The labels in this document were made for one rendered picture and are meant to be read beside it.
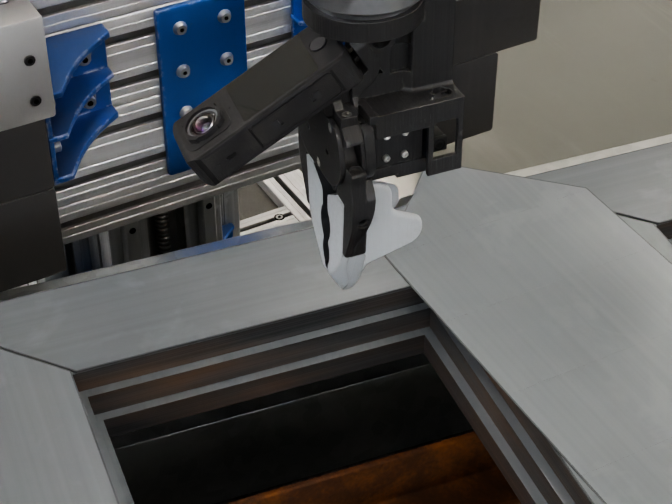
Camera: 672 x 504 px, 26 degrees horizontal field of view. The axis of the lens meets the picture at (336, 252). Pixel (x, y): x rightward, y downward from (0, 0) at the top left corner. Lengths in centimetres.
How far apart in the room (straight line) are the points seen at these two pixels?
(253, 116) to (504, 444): 29
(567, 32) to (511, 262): 207
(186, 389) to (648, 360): 31
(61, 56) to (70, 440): 42
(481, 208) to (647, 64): 194
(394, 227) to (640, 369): 20
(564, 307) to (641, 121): 183
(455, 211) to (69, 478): 37
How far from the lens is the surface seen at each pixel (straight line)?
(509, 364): 98
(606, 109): 287
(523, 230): 109
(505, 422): 97
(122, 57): 132
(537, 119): 282
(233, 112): 85
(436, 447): 112
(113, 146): 136
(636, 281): 106
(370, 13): 81
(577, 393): 97
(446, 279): 104
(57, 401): 96
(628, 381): 98
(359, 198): 86
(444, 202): 111
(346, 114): 85
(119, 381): 100
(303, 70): 84
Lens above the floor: 153
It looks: 38 degrees down
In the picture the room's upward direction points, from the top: straight up
